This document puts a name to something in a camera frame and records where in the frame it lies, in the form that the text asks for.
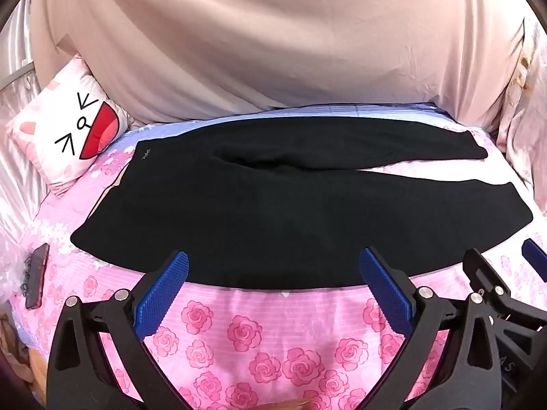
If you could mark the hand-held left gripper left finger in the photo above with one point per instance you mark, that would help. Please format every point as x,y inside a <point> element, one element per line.
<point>162,292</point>

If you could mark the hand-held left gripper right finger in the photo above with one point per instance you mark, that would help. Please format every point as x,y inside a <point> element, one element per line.
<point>386,292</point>

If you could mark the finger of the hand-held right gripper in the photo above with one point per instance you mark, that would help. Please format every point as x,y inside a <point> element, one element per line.
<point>535,258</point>
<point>485,271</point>

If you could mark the black pants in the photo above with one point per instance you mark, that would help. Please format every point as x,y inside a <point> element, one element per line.
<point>277,222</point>

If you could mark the pink floral bedsheet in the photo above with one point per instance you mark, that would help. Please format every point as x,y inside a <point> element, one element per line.
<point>273,341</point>

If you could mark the dark phone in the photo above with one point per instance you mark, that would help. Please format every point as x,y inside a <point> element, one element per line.
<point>37,275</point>

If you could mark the black hair clip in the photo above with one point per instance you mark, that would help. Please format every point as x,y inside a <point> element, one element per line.
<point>24,275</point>

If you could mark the floral satin curtain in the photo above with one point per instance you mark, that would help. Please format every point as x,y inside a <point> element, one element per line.
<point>525,106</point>

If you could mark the tan cloth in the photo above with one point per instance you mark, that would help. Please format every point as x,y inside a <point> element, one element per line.
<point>15,350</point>

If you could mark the cat face pillow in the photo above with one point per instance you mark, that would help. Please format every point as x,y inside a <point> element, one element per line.
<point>64,128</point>

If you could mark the grey metal pole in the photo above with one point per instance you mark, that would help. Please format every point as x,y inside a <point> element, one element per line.
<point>17,75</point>

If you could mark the beige curtain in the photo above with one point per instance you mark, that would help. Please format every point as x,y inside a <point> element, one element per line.
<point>265,38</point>

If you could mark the silver satin curtain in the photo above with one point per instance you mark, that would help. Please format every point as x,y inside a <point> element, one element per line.
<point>21,42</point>

